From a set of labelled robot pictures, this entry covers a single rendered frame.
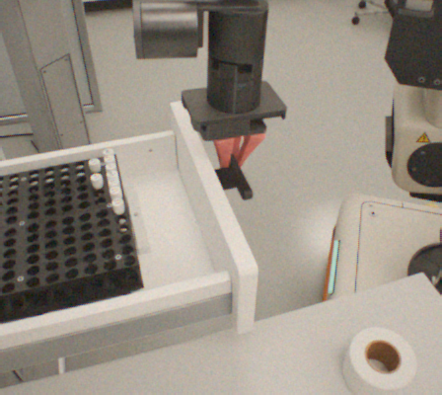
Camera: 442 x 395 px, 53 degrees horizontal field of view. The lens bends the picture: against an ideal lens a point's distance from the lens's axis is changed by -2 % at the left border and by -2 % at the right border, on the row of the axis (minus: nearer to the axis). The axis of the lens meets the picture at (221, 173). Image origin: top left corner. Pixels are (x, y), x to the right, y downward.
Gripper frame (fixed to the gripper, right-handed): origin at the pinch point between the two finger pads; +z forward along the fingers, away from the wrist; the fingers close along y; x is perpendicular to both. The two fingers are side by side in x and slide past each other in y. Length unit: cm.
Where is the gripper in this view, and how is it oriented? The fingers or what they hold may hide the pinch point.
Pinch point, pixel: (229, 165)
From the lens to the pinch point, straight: 54.4
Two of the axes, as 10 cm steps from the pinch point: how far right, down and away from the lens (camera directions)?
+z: -0.3, 7.6, 6.4
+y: -9.6, 1.6, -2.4
